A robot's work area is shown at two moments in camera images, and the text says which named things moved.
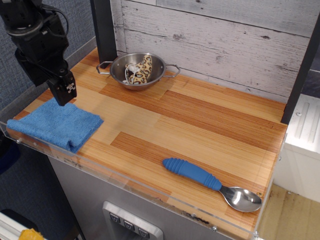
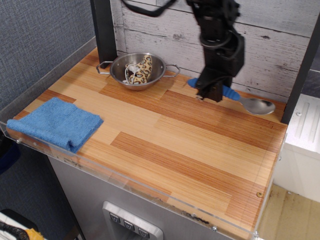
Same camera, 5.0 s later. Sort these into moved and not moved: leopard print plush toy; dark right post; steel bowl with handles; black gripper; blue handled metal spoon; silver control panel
Moved: blue handled metal spoon; black gripper
Not moved: dark right post; leopard print plush toy; silver control panel; steel bowl with handles
